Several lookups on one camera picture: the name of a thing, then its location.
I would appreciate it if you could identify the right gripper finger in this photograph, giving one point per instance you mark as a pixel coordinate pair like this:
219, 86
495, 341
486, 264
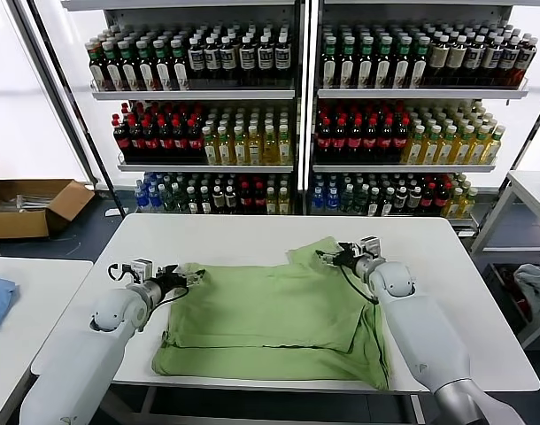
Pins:
332, 262
328, 254

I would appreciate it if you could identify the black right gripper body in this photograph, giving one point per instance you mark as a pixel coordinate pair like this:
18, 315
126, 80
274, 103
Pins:
349, 257

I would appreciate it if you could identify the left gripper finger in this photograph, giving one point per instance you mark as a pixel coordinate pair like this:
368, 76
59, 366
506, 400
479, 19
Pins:
194, 272
192, 281

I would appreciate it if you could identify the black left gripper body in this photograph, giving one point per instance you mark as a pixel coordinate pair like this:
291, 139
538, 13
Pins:
170, 281

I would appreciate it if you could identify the green short-sleeve shirt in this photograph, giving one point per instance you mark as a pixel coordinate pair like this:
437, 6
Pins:
261, 319

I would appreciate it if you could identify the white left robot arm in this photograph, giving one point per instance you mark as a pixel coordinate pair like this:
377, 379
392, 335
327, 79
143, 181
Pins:
84, 354

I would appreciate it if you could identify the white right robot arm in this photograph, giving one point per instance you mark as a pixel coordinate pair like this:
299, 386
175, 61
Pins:
425, 332

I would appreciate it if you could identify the blue drink bottle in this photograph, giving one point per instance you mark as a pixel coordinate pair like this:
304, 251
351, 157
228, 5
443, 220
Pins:
153, 197
318, 200
141, 198
332, 200

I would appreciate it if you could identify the green water bottle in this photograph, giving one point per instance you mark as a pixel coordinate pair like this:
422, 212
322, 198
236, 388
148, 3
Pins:
347, 200
167, 200
179, 200
361, 200

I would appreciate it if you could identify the small dark bottle white cap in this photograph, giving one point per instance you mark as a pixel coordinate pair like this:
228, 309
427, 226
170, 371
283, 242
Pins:
374, 202
205, 200
387, 202
192, 200

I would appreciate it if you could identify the small yellow tea bottle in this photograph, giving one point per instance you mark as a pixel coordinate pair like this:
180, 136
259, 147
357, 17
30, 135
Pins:
271, 202
454, 203
468, 203
283, 202

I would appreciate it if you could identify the small dark bottle beige label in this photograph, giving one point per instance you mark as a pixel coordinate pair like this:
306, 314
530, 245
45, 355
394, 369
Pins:
413, 198
400, 198
229, 198
217, 198

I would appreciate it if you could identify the small red cap cola bottle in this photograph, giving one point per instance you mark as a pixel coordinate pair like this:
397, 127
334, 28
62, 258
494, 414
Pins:
440, 199
244, 200
258, 200
427, 199

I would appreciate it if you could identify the small white floor object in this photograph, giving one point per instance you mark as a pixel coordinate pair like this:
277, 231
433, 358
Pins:
112, 212

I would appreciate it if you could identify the dark storage bin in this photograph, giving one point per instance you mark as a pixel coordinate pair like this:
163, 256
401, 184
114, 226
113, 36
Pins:
500, 275

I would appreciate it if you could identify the plastic-wrapped items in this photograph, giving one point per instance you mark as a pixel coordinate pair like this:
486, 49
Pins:
30, 203

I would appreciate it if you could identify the open cardboard box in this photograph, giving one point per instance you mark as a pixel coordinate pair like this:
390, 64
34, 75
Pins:
17, 225

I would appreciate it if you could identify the blue cloth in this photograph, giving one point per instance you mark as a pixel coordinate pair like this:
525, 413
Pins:
0, 295

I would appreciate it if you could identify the grey metal shelf unit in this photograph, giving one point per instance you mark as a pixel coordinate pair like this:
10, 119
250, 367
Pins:
406, 93
194, 94

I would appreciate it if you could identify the dark tea bottle green cap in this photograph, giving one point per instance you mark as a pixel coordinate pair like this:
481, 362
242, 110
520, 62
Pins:
147, 70
365, 70
329, 70
179, 70
130, 70
403, 70
384, 70
98, 70
163, 70
346, 70
419, 70
114, 70

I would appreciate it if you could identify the white crumpled cloth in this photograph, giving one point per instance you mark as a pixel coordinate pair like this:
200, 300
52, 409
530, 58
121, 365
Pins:
535, 282

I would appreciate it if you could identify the white side table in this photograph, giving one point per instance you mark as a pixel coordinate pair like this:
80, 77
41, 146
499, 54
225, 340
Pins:
531, 185

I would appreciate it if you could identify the dark bottle blue white label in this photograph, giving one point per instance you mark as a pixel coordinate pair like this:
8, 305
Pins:
247, 59
197, 59
282, 59
508, 59
473, 59
227, 59
212, 59
264, 59
491, 59

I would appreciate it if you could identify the reddish bottle white label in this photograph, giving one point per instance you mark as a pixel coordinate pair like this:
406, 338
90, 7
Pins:
524, 61

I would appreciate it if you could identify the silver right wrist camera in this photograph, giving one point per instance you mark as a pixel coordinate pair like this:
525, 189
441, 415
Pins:
371, 245

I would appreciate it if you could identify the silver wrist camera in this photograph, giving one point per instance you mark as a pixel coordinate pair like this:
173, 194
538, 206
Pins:
142, 269
371, 245

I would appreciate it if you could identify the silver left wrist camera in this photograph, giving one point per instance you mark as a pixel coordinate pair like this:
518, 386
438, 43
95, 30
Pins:
142, 269

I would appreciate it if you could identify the metal table frame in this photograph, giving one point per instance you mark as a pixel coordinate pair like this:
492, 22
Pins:
148, 405

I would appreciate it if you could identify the black window frame post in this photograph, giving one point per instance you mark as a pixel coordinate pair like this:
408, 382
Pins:
76, 127
523, 145

